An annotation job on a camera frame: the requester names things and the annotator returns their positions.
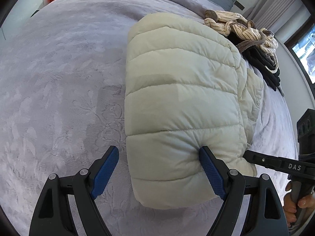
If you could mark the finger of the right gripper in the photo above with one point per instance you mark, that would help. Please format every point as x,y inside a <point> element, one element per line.
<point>267,161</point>

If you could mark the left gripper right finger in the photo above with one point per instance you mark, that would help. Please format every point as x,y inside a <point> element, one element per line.
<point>264,216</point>

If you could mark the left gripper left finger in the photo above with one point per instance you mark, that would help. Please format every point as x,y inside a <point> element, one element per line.
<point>52,214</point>

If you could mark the cream quilted down jacket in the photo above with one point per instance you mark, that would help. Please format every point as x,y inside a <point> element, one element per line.
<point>186,87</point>

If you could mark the person's right hand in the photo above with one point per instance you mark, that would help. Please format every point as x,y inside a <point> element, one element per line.
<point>289,208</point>

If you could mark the black folded garment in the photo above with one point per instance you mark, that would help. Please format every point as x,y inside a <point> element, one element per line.
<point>258,59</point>

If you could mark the beige striped garment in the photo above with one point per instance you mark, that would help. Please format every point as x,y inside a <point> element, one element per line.
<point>225,23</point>

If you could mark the lavender plush bed blanket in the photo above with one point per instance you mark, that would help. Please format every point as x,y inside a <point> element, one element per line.
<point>62,106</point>

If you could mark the grey curtain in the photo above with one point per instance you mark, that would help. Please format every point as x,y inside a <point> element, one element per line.
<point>273,14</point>

